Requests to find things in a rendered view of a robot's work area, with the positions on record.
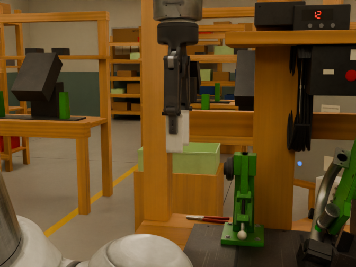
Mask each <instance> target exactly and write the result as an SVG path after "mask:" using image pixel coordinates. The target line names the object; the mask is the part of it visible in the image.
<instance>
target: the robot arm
mask: <svg viewBox="0 0 356 267"><path fill-rule="evenodd" d="M153 19H154V20H155V21H158V22H161V23H160V24H158V26H157V42H158V44H159V45H168V46H169V47H168V53H167V55H166V56H164V58H163V61H164V108H163V112H162V115H165V116H166V152H167V153H182V152H183V146H188V145H189V111H192V106H190V104H191V102H190V60H191V59H190V56H188V55H187V50H186V46H187V45H196V44H197V43H198V41H199V26H198V25H197V24H196V23H195V22H196V21H200V20H202V0H153ZM0 267H193V265H192V263H191V261H190V260H189V258H188V257H187V255H186V254H185V253H184V252H183V251H182V250H181V249H180V248H179V247H178V246H177V245H176V244H175V243H174V242H172V241H170V240H169V239H166V238H164V237H160V236H157V235H151V234H132V235H128V236H125V237H121V238H117V239H114V240H112V241H110V242H108V243H107V244H105V245H104V246H102V247H101V248H100V249H99V250H97V251H96V252H95V253H94V254H93V255H92V257H91V259H90V260H89V261H84V262H81V261H75V260H70V259H66V258H63V256H62V254H61V252H60V251H59V250H58V249H57V248H56V247H55V245H54V244H53V243H52V242H51V241H50V240H49V239H48V238H47V237H46V236H45V235H44V233H43V232H42V230H41V229H40V227H39V226H38V225H37V224H35V223H34V222H33V221H31V220H30V219H27V218H25V217H22V216H18V215H16V213H15V211H14V208H13V205H12V202H11V198H10V195H9V193H8V190H7V187H6V184H5V181H4V178H3V175H2V173H1V169H0Z"/></svg>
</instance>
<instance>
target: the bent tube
mask: <svg viewBox="0 0 356 267"><path fill-rule="evenodd" d="M350 156H351V151H349V150H346V149H343V148H339V147H335V152H334V158H333V161H332V162H331V164H330V166H329V167H328V169H327V171H326V173H325V175H324V177H323V179H322V182H321V185H320V187H319V191H318V195H317V199H316V203H315V210H314V216H313V222H312V226H311V232H310V238H311V239H314V240H317V241H320V242H322V234H323V230H322V231H321V232H318V231H316V230H315V225H316V219H317V218H318V217H319V216H320V215H321V214H322V213H323V211H324V209H325V207H326V205H327V201H328V197H329V194H330V191H331V188H332V185H333V183H334V180H335V178H336V176H337V175H338V173H339V172H340V170H341V169H342V168H346V169H348V168H349V163H350Z"/></svg>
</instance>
